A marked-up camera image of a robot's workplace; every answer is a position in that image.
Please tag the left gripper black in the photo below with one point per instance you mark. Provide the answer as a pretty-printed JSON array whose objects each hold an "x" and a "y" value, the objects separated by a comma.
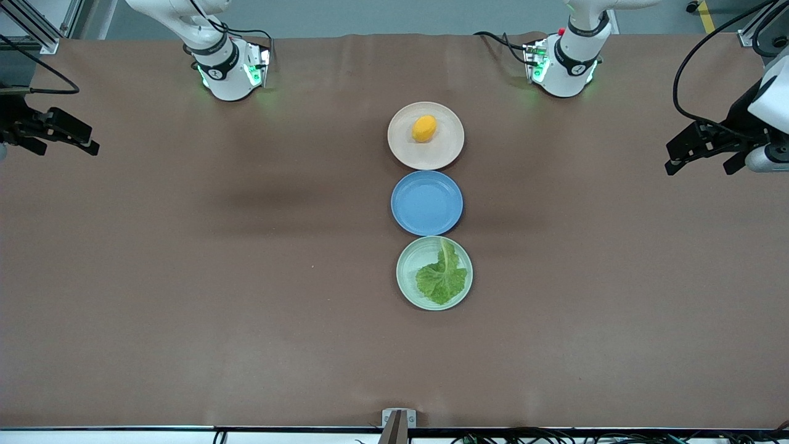
[{"x": 738, "y": 118}]

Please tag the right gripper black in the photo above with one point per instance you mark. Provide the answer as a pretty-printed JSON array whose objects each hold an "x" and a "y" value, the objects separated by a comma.
[{"x": 13, "y": 118}]

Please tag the yellow lemon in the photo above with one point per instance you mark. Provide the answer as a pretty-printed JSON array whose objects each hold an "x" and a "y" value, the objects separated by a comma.
[{"x": 424, "y": 128}]

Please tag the green lettuce leaf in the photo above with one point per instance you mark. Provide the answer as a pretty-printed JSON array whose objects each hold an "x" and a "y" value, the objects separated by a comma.
[{"x": 441, "y": 280}]

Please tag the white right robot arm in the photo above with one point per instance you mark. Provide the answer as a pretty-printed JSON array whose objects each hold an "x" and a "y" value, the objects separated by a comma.
[{"x": 225, "y": 74}]

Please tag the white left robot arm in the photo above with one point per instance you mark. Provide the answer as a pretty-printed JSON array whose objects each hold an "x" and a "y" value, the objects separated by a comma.
[{"x": 570, "y": 68}]

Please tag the black caster wheel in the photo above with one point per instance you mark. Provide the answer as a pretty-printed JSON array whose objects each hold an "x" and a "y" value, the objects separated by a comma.
[{"x": 693, "y": 6}]

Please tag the brown table cover mat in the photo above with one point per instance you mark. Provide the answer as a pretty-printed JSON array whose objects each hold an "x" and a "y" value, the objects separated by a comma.
[{"x": 185, "y": 339}]

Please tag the beige plate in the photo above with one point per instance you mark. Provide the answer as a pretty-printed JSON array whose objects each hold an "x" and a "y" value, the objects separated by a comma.
[{"x": 444, "y": 151}]

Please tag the blue plate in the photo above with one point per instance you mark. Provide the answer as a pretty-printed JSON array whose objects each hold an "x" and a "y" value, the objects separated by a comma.
[{"x": 426, "y": 203}]

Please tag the pale green plate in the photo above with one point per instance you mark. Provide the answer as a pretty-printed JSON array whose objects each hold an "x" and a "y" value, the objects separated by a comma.
[{"x": 410, "y": 262}]

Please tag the aluminium frame profile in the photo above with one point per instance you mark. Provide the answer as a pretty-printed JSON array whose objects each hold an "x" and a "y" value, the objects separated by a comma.
[
  {"x": 46, "y": 42},
  {"x": 749, "y": 37}
]

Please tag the white table edge rail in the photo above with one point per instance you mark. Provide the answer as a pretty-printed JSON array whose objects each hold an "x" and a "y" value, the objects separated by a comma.
[{"x": 123, "y": 436}]

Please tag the silver camera mount bracket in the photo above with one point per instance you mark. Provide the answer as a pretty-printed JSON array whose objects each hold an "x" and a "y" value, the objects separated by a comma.
[{"x": 399, "y": 419}]

